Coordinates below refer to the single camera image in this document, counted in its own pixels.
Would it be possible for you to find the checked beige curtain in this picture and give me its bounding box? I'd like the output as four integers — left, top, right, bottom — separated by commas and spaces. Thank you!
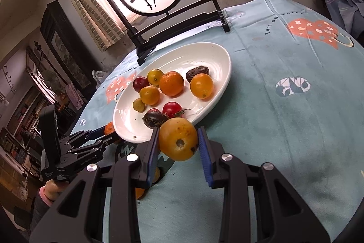
51, 0, 126, 53

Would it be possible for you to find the dark red cherry tomato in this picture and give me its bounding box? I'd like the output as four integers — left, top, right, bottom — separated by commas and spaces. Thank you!
133, 76, 150, 92

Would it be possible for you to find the red cherry tomato with stem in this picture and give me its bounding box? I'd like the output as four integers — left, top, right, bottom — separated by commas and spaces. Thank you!
163, 101, 192, 118

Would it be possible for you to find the blue cloth pile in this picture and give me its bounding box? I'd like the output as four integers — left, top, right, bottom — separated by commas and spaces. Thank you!
321, 0, 364, 47

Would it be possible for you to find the white plastic bag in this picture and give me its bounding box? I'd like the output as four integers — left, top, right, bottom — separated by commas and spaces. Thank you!
91, 70, 107, 88

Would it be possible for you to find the yellow fruit with dark calyx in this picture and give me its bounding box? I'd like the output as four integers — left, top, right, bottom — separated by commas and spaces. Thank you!
159, 117, 199, 161

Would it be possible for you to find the large orange tangerine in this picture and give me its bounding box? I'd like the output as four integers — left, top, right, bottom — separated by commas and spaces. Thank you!
159, 71, 185, 97

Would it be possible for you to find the person's left hand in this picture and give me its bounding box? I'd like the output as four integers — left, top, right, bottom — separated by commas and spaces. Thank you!
45, 179, 71, 199

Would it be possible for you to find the small green fruit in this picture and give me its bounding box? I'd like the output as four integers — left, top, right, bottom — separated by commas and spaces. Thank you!
132, 98, 146, 113

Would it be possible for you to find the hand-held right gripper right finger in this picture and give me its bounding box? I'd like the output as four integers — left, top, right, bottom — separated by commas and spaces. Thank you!
197, 126, 332, 243

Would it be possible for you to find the pink hanging cloth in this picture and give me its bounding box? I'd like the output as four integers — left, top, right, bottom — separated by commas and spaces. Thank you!
65, 84, 84, 110

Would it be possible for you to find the light blue printed tablecloth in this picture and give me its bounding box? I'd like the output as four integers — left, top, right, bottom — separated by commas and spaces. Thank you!
70, 0, 364, 243

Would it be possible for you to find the dark framed wall painting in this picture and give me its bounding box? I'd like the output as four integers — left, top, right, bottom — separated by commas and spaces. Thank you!
40, 0, 99, 87

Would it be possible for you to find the yellow green tomato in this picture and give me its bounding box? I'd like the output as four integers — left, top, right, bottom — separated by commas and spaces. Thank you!
147, 69, 164, 84

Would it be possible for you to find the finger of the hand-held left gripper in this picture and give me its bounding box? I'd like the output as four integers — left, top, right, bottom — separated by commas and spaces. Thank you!
58, 126, 110, 147
67, 136, 121, 159

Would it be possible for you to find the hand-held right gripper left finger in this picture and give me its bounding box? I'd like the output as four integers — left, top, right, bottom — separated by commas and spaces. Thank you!
30, 127, 161, 243

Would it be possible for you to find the dark brown date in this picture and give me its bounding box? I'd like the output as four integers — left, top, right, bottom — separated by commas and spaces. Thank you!
186, 67, 210, 83

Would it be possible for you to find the white oval plate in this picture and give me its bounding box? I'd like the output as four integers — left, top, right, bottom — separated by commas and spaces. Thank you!
113, 42, 232, 144

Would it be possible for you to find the person's left forearm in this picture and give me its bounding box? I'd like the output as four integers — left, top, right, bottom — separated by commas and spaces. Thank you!
34, 186, 57, 221

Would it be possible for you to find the dark brown round fruit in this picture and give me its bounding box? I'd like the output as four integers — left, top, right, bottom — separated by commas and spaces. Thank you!
143, 108, 169, 129

